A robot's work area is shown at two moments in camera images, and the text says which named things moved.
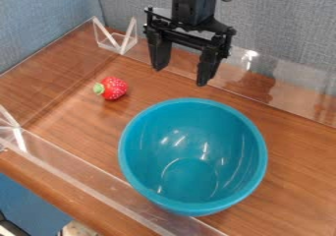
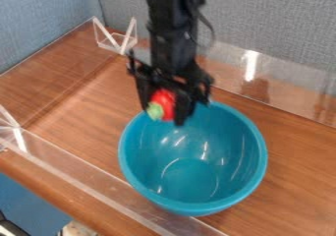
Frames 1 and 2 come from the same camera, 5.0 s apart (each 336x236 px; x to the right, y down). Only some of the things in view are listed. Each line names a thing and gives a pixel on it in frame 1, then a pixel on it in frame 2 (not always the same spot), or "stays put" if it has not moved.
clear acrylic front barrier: (98, 184) stays put
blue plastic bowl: (195, 153) stays put
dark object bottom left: (11, 229) stays put
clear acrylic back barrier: (294, 83) stays put
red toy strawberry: (113, 88) to (162, 104)
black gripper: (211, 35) to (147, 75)
